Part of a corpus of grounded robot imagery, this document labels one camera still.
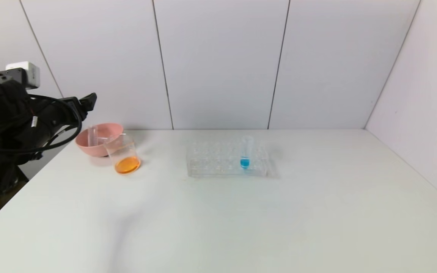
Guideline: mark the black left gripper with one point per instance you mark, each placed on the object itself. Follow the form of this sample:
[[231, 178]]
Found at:
[[76, 104]]

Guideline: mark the yellow pigment test tube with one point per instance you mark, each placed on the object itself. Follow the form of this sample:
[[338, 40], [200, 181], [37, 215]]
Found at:
[[93, 136]]

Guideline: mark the clear glass beaker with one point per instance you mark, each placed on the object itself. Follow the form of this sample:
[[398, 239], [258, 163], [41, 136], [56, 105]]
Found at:
[[127, 165]]

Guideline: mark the clear acrylic test tube rack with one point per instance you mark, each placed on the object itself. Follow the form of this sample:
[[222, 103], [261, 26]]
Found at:
[[211, 159]]

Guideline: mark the blue pigment test tube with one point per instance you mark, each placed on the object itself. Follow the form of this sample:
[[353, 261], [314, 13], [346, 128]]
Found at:
[[245, 163]]

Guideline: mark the pink plastic bowl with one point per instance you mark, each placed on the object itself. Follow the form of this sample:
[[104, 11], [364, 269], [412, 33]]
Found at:
[[89, 149]]

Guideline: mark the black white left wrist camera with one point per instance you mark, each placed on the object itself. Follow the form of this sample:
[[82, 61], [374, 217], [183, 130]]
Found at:
[[2, 98]]

